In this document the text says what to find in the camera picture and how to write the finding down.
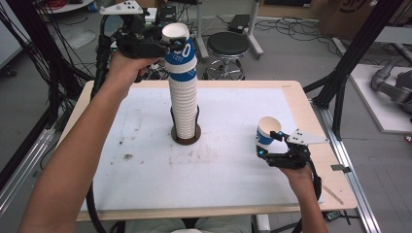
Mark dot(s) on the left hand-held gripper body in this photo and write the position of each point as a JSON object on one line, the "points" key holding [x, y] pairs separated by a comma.
{"points": [[139, 42]]}

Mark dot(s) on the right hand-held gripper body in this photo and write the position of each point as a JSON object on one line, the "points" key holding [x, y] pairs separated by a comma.
{"points": [[293, 157]]}

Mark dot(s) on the blue white paper cup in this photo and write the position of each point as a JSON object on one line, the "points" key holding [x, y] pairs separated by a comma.
{"points": [[266, 131], [181, 56]]}

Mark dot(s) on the stack of paper cups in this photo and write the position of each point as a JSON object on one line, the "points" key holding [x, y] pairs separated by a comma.
{"points": [[184, 106]]}

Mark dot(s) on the brown round cup holder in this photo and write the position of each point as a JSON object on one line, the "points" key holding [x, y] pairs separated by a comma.
{"points": [[186, 141]]}

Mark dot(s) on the person's right hand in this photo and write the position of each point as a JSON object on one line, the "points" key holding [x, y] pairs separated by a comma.
{"points": [[298, 178]]}

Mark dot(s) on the person's left hand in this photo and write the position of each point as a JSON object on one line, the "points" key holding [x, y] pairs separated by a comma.
{"points": [[129, 71]]}

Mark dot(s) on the white table mat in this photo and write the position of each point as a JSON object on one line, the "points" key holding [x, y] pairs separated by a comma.
{"points": [[220, 168]]}

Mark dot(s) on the black tape piece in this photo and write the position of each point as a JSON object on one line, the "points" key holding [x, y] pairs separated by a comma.
{"points": [[340, 168]]}

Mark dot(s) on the black round stool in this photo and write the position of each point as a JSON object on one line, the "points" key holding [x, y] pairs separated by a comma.
{"points": [[227, 43]]}

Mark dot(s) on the thin wooden stick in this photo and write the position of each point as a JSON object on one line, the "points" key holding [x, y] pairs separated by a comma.
{"points": [[333, 195]]}

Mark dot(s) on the blue tape roll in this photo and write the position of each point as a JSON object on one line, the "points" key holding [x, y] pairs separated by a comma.
{"points": [[93, 6]]}

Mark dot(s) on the black flat box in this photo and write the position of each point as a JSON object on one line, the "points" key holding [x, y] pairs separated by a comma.
{"points": [[239, 23]]}

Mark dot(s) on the green circuit board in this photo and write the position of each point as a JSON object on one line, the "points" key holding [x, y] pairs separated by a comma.
{"points": [[333, 215]]}

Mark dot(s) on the white stand legs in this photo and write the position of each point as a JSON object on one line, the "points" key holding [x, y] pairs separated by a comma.
{"points": [[254, 42]]}

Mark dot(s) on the white round table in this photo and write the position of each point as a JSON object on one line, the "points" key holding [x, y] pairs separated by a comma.
{"points": [[64, 6]]}

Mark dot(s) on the white floor board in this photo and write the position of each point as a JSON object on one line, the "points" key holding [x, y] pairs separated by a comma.
{"points": [[382, 116]]}

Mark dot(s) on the person's legs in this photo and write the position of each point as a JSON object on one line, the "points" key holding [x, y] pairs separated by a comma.
{"points": [[155, 226]]}

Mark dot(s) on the cardboard box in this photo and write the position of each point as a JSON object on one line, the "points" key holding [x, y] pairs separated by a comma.
{"points": [[343, 16]]}

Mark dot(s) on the aluminium rail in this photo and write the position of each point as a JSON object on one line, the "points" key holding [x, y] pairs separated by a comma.
{"points": [[19, 171], [350, 168]]}

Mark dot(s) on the black metal frame post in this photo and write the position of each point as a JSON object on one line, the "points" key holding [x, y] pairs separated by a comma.
{"points": [[35, 48], [356, 48]]}

